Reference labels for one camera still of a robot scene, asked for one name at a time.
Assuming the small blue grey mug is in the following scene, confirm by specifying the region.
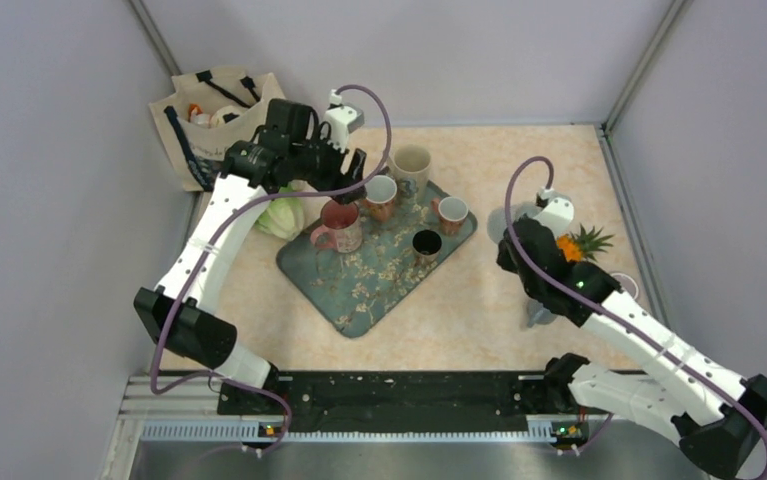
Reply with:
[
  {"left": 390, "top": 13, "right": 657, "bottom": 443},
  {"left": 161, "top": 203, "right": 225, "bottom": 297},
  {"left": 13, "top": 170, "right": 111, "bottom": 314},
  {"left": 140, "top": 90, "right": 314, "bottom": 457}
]
[{"left": 525, "top": 299, "right": 557, "bottom": 328}]

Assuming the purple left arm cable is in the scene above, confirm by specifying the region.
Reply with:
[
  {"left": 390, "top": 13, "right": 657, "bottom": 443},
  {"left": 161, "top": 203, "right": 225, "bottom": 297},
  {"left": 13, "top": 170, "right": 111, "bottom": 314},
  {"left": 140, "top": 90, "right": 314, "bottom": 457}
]
[{"left": 149, "top": 84, "right": 394, "bottom": 458}]

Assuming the salmon pink text mug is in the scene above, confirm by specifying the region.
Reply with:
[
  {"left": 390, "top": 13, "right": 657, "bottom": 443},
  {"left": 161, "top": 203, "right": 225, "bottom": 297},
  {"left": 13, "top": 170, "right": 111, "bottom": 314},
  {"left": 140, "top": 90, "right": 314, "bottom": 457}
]
[{"left": 431, "top": 196, "right": 469, "bottom": 236}]

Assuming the pink flower mug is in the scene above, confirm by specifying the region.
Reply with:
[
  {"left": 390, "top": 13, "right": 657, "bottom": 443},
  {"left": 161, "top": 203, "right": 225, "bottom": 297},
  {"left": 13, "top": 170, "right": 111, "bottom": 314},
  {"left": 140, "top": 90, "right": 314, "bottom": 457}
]
[{"left": 363, "top": 175, "right": 398, "bottom": 223}]

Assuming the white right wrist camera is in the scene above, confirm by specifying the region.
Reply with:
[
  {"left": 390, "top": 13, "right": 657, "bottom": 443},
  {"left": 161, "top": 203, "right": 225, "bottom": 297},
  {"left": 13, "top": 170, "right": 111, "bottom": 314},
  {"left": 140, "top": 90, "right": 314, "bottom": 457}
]
[{"left": 534, "top": 188, "right": 575, "bottom": 238}]

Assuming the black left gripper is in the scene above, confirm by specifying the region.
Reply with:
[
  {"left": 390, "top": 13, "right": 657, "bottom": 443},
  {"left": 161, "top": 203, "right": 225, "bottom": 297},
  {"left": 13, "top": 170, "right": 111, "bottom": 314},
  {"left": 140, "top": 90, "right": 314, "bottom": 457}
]
[{"left": 290, "top": 124, "right": 367, "bottom": 204}]

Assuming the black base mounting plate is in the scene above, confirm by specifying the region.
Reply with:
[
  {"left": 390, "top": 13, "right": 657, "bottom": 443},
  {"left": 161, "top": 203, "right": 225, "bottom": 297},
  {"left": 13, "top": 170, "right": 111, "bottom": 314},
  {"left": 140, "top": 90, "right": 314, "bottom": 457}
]
[{"left": 215, "top": 370, "right": 613, "bottom": 435}]

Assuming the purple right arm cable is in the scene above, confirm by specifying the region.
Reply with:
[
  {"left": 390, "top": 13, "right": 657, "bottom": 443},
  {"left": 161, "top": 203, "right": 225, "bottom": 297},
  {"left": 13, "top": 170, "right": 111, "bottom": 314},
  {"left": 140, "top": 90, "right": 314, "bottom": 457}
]
[{"left": 503, "top": 156, "right": 767, "bottom": 480}]

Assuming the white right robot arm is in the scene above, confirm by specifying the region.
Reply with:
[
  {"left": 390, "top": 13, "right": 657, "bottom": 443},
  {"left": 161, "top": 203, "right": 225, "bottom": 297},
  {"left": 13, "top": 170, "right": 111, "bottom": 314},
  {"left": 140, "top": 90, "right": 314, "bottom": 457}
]
[{"left": 497, "top": 217, "right": 767, "bottom": 479}]

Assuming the beige tote bag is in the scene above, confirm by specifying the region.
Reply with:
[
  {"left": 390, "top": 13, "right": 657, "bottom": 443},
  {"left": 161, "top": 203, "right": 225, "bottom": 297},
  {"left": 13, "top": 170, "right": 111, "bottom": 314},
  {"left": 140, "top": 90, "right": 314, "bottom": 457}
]
[{"left": 148, "top": 65, "right": 284, "bottom": 192}]

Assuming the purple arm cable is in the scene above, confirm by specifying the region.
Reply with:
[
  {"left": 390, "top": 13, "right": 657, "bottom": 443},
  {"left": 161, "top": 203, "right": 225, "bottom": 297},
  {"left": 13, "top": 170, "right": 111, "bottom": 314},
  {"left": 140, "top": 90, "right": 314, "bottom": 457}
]
[
  {"left": 503, "top": 156, "right": 767, "bottom": 480},
  {"left": 149, "top": 84, "right": 394, "bottom": 458}
]

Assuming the green lettuce toy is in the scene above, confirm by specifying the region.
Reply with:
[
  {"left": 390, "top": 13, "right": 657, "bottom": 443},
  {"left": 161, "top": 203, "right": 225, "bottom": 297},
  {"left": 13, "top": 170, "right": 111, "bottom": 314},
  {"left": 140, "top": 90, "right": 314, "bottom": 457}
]
[{"left": 255, "top": 197, "right": 306, "bottom": 241}]

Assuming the beige tall mug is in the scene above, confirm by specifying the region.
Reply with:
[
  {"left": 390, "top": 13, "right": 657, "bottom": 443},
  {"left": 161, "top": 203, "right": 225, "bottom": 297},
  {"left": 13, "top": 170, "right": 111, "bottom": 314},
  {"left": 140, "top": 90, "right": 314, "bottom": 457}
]
[{"left": 387, "top": 145, "right": 432, "bottom": 201}]

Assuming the brown dark mug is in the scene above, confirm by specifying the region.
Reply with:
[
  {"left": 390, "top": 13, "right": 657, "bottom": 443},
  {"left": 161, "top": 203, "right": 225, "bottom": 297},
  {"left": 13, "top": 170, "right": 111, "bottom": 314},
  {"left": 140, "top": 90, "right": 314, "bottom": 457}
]
[{"left": 412, "top": 229, "right": 443, "bottom": 266}]

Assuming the green spiky plant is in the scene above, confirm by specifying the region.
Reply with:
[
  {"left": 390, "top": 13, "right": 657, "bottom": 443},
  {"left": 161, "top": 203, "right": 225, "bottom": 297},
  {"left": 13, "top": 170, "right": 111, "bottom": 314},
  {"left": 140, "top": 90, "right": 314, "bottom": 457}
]
[{"left": 571, "top": 225, "right": 613, "bottom": 261}]

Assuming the lilac purple mug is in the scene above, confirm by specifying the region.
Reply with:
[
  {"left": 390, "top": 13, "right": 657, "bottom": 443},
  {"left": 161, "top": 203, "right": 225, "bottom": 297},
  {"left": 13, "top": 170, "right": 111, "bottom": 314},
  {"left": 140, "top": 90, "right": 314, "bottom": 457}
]
[{"left": 610, "top": 272, "right": 640, "bottom": 300}]

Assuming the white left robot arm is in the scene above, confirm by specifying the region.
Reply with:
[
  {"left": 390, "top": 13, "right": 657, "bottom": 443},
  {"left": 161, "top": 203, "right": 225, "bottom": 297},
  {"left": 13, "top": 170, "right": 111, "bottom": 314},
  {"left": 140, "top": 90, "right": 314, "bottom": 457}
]
[{"left": 134, "top": 94, "right": 366, "bottom": 414}]

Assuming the blue floral tray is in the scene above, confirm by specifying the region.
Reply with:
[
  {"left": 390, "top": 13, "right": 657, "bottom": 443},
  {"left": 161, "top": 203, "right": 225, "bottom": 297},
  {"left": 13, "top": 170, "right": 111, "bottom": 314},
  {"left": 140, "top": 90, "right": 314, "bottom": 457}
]
[{"left": 276, "top": 181, "right": 478, "bottom": 338}]

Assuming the pink cartoon mug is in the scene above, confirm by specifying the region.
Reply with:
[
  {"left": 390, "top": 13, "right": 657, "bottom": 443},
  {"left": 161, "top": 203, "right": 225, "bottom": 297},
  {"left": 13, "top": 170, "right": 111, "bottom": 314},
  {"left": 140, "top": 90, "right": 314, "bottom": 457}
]
[{"left": 310, "top": 200, "right": 363, "bottom": 253}]

